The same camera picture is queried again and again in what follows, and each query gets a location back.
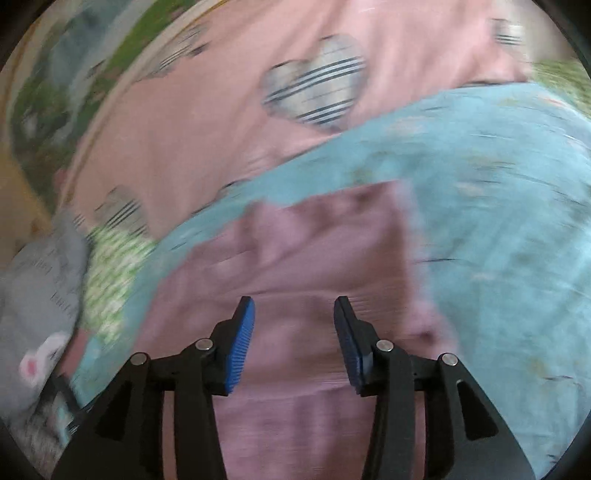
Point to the green checkered pillow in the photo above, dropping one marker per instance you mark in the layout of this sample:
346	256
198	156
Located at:
561	81
115	277

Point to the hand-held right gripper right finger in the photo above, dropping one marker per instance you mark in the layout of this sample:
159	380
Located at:
349	350

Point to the mauve knit sweater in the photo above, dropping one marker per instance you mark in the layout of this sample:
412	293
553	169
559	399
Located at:
300	258

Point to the floral headboard with gold frame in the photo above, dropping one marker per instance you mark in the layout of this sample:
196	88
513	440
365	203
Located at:
46	101

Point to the light blue floral blanket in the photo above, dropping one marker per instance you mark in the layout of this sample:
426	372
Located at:
485	184

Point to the grey printed pillow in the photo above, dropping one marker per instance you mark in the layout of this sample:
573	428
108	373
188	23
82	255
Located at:
41	286

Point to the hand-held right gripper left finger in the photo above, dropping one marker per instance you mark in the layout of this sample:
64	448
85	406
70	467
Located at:
242	344

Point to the pink heart print quilt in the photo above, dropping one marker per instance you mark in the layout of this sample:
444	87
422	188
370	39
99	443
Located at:
207	120

